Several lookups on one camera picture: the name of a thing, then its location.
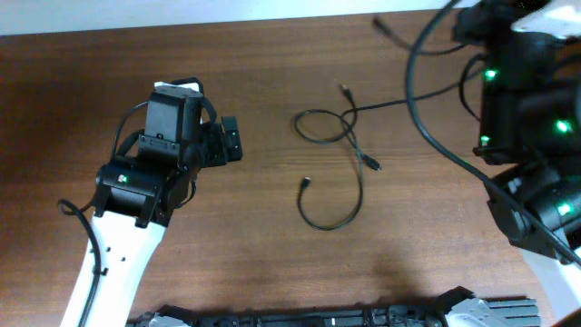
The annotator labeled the black USB cable bundle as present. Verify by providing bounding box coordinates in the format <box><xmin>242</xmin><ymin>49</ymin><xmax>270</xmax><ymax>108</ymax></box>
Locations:
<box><xmin>297</xmin><ymin>84</ymin><xmax>366</xmax><ymax>232</ymax></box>

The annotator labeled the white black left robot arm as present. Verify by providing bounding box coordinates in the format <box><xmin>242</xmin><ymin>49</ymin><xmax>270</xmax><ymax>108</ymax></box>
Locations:
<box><xmin>58</xmin><ymin>81</ymin><xmax>242</xmax><ymax>326</ymax></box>

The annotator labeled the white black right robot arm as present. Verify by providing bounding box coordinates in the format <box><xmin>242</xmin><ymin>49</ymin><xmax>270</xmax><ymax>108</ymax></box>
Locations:
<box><xmin>452</xmin><ymin>1</ymin><xmax>580</xmax><ymax>319</ymax></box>

